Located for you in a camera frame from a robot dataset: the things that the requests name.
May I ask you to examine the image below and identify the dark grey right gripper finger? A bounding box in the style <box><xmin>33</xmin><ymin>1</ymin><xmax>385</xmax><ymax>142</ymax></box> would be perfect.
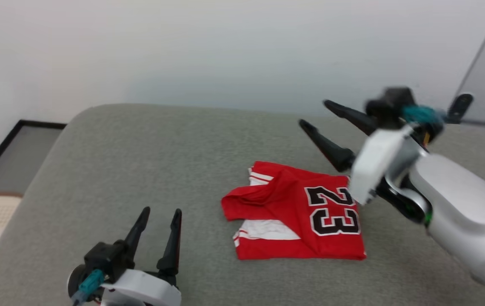
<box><xmin>298</xmin><ymin>119</ymin><xmax>356</xmax><ymax>173</ymax></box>
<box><xmin>323</xmin><ymin>99</ymin><xmax>379</xmax><ymax>136</ymax></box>

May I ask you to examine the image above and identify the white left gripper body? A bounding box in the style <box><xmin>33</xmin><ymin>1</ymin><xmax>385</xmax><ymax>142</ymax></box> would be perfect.
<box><xmin>99</xmin><ymin>268</ymin><xmax>183</xmax><ymax>306</ymax></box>

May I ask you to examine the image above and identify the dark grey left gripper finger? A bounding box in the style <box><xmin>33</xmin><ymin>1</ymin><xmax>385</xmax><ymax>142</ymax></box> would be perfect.
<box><xmin>124</xmin><ymin>207</ymin><xmax>151</xmax><ymax>260</ymax></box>
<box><xmin>157</xmin><ymin>208</ymin><xmax>183</xmax><ymax>286</ymax></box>

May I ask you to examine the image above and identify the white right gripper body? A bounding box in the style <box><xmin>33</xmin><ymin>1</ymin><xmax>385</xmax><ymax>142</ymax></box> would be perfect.
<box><xmin>348</xmin><ymin>125</ymin><xmax>422</xmax><ymax>205</ymax></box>

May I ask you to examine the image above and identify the red white basketball jersey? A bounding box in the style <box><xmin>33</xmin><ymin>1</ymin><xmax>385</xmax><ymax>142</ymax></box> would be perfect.
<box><xmin>220</xmin><ymin>161</ymin><xmax>367</xmax><ymax>261</ymax></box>

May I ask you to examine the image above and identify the black baseboard strip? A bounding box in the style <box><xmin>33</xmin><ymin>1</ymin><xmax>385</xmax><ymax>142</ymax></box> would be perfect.
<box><xmin>0</xmin><ymin>119</ymin><xmax>67</xmax><ymax>193</ymax></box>

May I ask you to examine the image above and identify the left camera cable teal plug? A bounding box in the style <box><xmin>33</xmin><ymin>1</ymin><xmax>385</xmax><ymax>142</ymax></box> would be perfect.
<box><xmin>71</xmin><ymin>269</ymin><xmax>105</xmax><ymax>306</ymax></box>

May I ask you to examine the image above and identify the camera cable teal plug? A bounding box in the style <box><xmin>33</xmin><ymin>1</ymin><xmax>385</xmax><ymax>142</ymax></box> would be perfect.
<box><xmin>71</xmin><ymin>269</ymin><xmax>105</xmax><ymax>306</ymax></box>
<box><xmin>402</xmin><ymin>105</ymin><xmax>485</xmax><ymax>128</ymax></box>

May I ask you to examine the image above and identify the right camera cable teal plug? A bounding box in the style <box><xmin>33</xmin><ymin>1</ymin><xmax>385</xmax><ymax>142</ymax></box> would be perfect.
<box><xmin>402</xmin><ymin>105</ymin><xmax>485</xmax><ymax>128</ymax></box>

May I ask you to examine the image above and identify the black metal door bracket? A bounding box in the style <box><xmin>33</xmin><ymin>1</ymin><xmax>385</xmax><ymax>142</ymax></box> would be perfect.
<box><xmin>446</xmin><ymin>93</ymin><xmax>474</xmax><ymax>124</ymax></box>

